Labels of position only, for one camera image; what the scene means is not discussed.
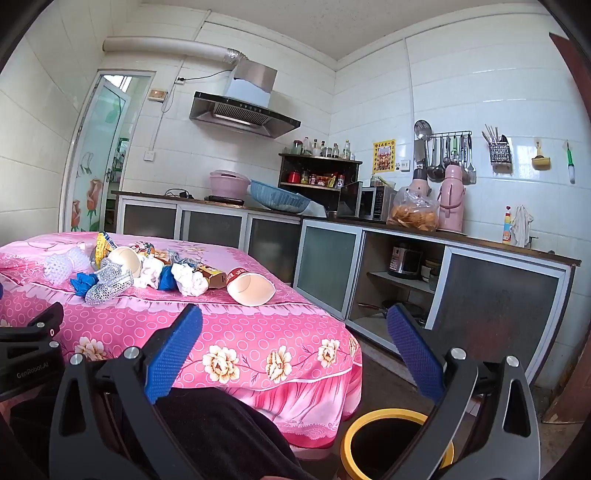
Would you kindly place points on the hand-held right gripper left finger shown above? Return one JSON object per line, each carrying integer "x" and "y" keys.
{"x": 173, "y": 355}

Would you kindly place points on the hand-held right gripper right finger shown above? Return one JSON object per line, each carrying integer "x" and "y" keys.
{"x": 415, "y": 355}

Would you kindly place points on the small brown carton box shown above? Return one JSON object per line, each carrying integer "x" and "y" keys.
{"x": 210, "y": 277}

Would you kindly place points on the silver foam net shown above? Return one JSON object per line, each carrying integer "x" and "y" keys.
{"x": 108, "y": 282}

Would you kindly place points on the red label paper cup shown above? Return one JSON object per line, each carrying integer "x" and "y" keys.
{"x": 249, "y": 288}

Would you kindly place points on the yellow rimmed trash bin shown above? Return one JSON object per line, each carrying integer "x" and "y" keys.
{"x": 355, "y": 438}

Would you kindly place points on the orange dotted paper cup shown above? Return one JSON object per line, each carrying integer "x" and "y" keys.
{"x": 123, "y": 259}

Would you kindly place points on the white knitted cloth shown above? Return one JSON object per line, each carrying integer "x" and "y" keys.
{"x": 62, "y": 264}

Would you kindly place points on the yellow snack wrapper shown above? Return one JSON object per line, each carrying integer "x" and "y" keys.
{"x": 102, "y": 247}

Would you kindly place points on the pink floral tablecloth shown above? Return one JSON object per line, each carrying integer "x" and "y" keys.
{"x": 240, "y": 341}

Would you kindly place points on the stack of bowls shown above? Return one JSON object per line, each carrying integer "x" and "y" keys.
{"x": 431, "y": 274}

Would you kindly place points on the electric rice cooker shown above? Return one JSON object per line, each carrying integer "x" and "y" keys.
{"x": 405, "y": 261}

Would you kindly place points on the person's black clothing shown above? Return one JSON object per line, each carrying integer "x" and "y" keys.
{"x": 221, "y": 438}

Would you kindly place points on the grey framed counter cabinet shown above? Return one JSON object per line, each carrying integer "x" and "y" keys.
{"x": 498, "y": 300}

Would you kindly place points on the white framed counter cabinet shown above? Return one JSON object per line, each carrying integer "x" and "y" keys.
{"x": 210, "y": 228}

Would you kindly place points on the bag of fried snacks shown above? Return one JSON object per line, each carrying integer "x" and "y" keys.
{"x": 413, "y": 214}

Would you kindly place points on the yellow dish soap bottle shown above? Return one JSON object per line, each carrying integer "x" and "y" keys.
{"x": 507, "y": 230}

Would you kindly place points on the tall pink thermos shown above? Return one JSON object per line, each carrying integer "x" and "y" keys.
{"x": 451, "y": 203}

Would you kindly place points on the silver microwave oven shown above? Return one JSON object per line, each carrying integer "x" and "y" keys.
{"x": 369, "y": 203}

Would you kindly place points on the brown wooden door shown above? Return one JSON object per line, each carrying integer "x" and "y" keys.
{"x": 572, "y": 392}

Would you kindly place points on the black induction cooker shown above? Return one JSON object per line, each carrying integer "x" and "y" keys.
{"x": 224, "y": 200}

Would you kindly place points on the pink thermos brown top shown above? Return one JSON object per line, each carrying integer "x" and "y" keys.
{"x": 420, "y": 184}

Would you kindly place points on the pink lidded basin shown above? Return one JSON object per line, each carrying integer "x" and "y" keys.
{"x": 228, "y": 184}

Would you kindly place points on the dark wooden spice shelf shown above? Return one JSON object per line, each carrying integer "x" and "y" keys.
{"x": 323, "y": 196}

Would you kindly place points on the blue plastic basket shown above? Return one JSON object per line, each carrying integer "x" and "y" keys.
{"x": 277, "y": 196}

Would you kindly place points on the row of spice jars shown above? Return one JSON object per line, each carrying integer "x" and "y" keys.
{"x": 323, "y": 180}

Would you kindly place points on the rack of hanging kitchen utensils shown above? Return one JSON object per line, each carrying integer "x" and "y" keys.
{"x": 445, "y": 152}

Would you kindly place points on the red canister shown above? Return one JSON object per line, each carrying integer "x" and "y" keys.
{"x": 294, "y": 177}

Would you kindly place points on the metal chopstick holder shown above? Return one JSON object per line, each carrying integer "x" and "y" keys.
{"x": 500, "y": 152}

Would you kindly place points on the row of condiment bottles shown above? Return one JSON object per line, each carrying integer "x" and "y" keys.
{"x": 318, "y": 150}

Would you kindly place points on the yellow hanging brush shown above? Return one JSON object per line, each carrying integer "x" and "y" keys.
{"x": 541, "y": 161}

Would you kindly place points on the steel range hood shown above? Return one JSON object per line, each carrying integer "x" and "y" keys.
{"x": 244, "y": 115}

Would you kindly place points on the yellow wall poster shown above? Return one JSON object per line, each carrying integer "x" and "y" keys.
{"x": 384, "y": 157}

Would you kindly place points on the orange wall box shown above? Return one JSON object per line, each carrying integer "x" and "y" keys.
{"x": 157, "y": 95}

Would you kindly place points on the white vent duct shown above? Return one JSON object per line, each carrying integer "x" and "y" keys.
{"x": 161, "y": 47}

